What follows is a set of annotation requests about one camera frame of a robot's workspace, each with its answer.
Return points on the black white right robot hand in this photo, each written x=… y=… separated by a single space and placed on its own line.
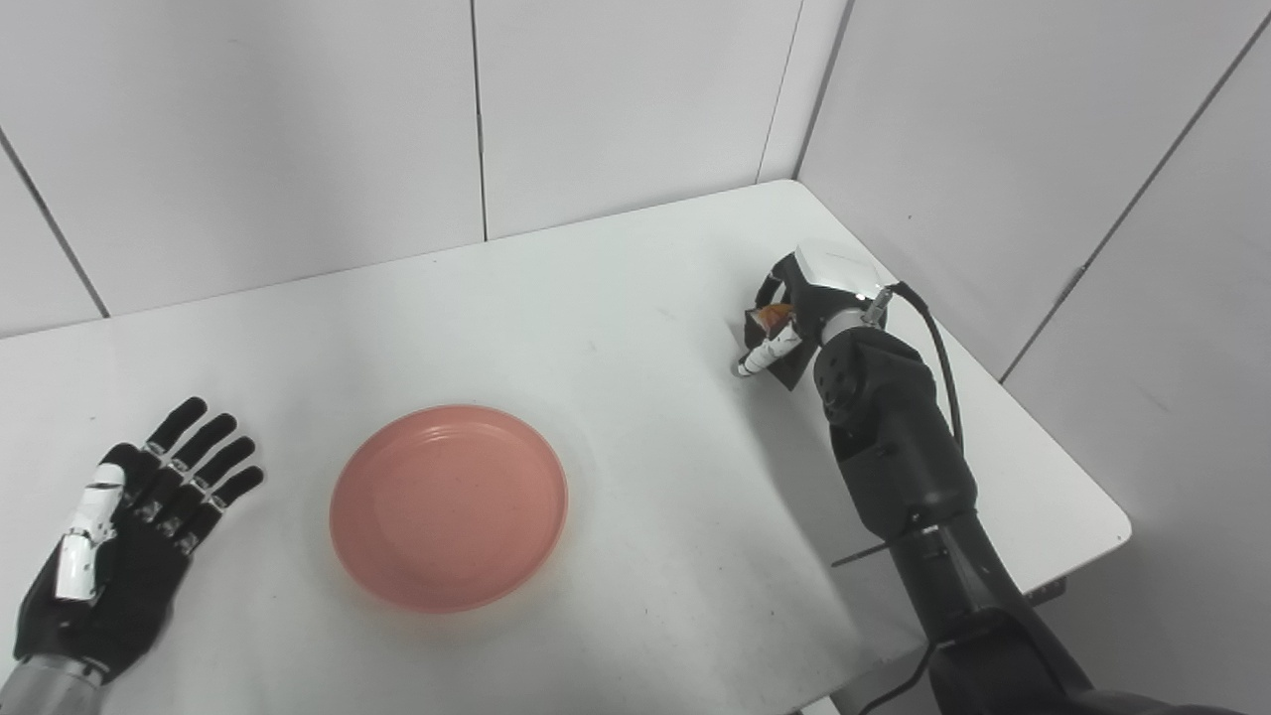
x=824 y=283

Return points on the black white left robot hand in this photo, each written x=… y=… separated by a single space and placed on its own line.
x=129 y=556

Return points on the chocolate cake slice with fruit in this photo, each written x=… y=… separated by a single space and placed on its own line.
x=784 y=365

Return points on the pink round plate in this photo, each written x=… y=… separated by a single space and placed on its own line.
x=447 y=506

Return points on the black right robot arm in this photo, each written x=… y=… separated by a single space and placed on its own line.
x=904 y=447

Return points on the black table frame bar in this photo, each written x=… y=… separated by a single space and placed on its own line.
x=1045 y=591

